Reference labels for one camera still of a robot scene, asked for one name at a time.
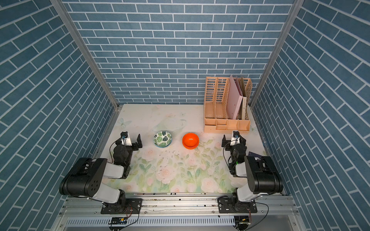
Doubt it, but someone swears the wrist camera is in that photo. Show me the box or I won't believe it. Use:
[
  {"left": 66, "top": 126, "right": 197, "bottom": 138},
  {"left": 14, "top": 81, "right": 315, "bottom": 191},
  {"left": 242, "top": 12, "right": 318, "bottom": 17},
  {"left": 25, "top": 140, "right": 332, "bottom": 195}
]
[
  {"left": 120, "top": 131, "right": 129, "bottom": 140},
  {"left": 232, "top": 131, "right": 240, "bottom": 139}
]

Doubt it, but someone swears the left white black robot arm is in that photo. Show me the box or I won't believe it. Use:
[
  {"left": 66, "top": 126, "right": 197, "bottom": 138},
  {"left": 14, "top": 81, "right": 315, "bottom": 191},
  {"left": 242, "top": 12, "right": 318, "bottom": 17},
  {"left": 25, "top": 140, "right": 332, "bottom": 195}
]
[{"left": 59, "top": 131, "right": 143, "bottom": 206}]

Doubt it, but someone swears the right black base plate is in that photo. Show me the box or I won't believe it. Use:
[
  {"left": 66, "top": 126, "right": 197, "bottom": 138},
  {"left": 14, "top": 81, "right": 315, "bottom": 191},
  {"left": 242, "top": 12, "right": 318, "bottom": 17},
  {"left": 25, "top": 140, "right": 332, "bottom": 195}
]
[{"left": 217, "top": 196, "right": 257, "bottom": 213}]

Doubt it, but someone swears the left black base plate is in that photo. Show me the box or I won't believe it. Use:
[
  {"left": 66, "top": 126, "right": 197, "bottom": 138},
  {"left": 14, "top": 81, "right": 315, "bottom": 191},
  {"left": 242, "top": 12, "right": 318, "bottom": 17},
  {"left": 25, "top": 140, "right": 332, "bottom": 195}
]
[{"left": 100, "top": 198, "right": 143, "bottom": 215}]

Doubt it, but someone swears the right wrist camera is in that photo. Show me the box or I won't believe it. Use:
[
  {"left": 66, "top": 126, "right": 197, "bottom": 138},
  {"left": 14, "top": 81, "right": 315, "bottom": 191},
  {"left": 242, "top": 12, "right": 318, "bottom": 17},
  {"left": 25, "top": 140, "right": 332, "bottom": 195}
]
[{"left": 232, "top": 131, "right": 240, "bottom": 139}]

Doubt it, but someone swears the peach desk file organizer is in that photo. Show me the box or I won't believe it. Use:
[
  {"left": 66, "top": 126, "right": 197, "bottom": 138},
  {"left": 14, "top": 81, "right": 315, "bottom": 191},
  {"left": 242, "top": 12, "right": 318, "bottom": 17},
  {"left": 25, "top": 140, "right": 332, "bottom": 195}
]
[{"left": 204, "top": 77, "right": 252, "bottom": 133}]

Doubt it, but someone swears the green circuit board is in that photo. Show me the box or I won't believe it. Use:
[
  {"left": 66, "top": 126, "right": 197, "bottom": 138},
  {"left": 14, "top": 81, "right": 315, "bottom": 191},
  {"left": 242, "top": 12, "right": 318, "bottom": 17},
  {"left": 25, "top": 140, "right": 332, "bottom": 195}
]
[{"left": 108, "top": 217, "right": 128, "bottom": 226}]

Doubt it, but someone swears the white perforated cable duct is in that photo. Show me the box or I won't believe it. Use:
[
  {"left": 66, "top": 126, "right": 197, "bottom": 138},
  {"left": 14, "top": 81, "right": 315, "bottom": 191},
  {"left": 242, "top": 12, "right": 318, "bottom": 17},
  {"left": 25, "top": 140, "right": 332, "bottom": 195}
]
[{"left": 65, "top": 216, "right": 235, "bottom": 228}]

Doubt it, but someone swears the floral table mat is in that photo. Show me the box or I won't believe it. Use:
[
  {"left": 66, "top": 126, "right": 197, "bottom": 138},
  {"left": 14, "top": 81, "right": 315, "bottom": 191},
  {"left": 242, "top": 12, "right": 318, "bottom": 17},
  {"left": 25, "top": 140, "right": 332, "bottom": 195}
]
[{"left": 85, "top": 103, "right": 280, "bottom": 194}]

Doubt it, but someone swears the brown folder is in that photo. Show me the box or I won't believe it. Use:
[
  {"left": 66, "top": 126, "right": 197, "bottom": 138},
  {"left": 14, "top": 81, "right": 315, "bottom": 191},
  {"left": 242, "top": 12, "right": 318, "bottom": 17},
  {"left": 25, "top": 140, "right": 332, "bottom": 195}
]
[{"left": 239, "top": 78, "right": 247, "bottom": 120}]

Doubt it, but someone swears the dark blue notebook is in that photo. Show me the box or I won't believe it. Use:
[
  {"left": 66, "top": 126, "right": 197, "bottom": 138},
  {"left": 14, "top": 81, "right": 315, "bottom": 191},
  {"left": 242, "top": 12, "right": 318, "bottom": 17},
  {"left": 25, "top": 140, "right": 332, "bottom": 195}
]
[{"left": 248, "top": 152, "right": 263, "bottom": 158}]

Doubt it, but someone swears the right base connector box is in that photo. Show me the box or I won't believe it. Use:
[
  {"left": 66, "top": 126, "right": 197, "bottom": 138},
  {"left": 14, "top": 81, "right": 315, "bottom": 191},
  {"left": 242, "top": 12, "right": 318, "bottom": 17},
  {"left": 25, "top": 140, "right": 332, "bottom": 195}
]
[{"left": 234, "top": 216, "right": 251, "bottom": 231}]

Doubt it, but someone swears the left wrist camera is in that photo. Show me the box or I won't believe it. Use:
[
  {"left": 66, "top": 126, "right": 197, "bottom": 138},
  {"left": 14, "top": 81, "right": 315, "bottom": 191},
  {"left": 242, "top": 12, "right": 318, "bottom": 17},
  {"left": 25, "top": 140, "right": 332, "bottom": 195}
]
[{"left": 120, "top": 131, "right": 129, "bottom": 140}]

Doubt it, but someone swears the pink folder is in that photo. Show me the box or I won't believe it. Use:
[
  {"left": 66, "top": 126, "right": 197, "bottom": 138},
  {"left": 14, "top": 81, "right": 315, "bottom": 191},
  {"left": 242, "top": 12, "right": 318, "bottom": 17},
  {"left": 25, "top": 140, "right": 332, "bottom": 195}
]
[{"left": 226, "top": 75, "right": 243, "bottom": 119}]

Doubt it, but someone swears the aluminium mounting rail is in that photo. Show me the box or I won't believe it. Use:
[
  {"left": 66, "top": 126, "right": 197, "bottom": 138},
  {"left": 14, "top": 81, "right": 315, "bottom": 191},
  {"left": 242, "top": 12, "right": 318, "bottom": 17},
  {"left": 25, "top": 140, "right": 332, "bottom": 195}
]
[{"left": 59, "top": 192, "right": 298, "bottom": 218}]

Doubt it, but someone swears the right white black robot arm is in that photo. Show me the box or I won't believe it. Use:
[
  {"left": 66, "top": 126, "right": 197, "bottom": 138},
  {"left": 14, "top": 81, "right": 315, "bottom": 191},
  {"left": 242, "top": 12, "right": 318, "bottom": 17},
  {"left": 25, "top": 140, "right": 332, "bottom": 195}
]
[{"left": 221, "top": 131, "right": 283, "bottom": 203}]

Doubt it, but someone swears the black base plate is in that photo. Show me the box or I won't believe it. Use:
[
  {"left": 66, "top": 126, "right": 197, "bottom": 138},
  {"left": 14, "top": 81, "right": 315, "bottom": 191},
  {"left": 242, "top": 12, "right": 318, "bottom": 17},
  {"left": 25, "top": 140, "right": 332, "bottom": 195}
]
[
  {"left": 100, "top": 198, "right": 143, "bottom": 215},
  {"left": 217, "top": 196, "right": 257, "bottom": 213}
]

